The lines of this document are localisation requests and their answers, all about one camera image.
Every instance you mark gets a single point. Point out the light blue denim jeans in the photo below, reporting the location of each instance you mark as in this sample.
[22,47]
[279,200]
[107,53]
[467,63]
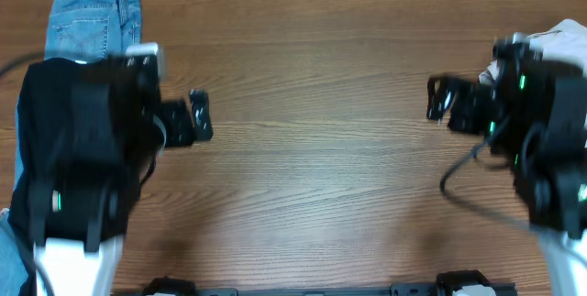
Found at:
[77,30]

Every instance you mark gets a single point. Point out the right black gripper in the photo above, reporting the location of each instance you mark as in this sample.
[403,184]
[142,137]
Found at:
[470,92]

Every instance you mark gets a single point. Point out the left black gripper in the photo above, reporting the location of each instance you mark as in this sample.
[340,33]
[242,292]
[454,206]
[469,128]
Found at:
[177,111]

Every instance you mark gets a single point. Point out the black garment on left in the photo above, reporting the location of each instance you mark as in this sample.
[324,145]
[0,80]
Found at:
[44,127]

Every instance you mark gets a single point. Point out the beige khaki shorts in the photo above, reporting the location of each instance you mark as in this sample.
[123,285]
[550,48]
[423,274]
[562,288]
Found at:
[565,42]

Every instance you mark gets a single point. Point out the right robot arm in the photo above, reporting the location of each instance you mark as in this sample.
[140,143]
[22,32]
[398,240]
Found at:
[533,113]

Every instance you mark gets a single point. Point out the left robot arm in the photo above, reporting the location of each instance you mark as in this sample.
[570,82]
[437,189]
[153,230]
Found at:
[91,137]

